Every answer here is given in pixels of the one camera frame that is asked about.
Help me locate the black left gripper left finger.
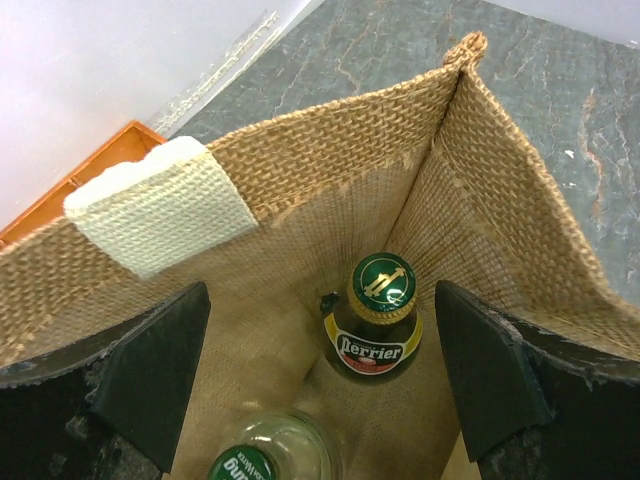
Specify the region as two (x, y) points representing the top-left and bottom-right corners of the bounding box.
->
(1, 282), (211, 479)

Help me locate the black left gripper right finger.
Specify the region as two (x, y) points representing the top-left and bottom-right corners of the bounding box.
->
(435, 281), (639, 479)

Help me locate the green perrier glass bottle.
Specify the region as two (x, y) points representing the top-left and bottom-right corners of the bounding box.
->
(320, 252), (424, 385)

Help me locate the burlap canvas tote bag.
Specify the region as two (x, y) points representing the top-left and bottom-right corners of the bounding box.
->
(1, 32), (639, 479)

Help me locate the green soda water bottle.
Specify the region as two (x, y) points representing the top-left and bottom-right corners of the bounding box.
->
(207, 409), (345, 480)

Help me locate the orange wooden compartment tray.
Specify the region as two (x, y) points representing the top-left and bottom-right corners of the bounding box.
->
(1, 121), (166, 249)

